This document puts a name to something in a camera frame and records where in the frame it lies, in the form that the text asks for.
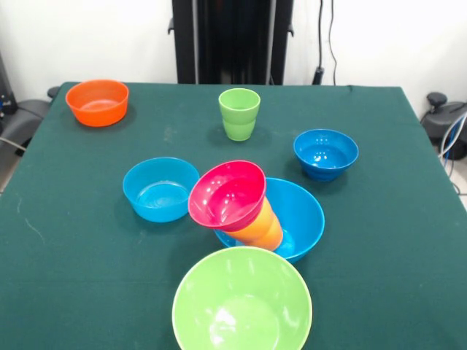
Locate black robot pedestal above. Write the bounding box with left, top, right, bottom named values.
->
left=167, top=0, right=295, bottom=85

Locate large light blue bowl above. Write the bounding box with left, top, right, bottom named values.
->
left=213, top=177, right=326, bottom=265

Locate small pink bowl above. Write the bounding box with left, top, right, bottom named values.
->
left=187, top=159, right=267, bottom=233

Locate green cup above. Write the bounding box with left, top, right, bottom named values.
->
left=218, top=87, right=261, bottom=142

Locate small dark blue bowl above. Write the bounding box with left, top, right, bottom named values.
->
left=293, top=128, right=360, bottom=182

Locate dark green table cloth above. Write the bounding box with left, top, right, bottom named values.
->
left=0, top=82, right=467, bottom=350

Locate large green bowl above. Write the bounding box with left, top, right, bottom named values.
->
left=171, top=246, right=314, bottom=350

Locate small light blue bowl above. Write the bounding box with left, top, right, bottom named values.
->
left=122, top=157, right=201, bottom=223

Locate orange bowl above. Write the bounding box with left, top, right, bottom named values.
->
left=65, top=79, right=130, bottom=128

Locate black cable with plug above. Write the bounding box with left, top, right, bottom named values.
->
left=312, top=0, right=339, bottom=87

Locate floor cable tangle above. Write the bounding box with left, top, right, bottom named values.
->
left=439, top=111, right=467, bottom=194

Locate orange cup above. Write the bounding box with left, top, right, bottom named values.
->
left=218, top=196, right=285, bottom=252

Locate black pedestal leg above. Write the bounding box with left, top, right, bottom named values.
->
left=419, top=91, right=467, bottom=161
left=0, top=85, right=61, bottom=147

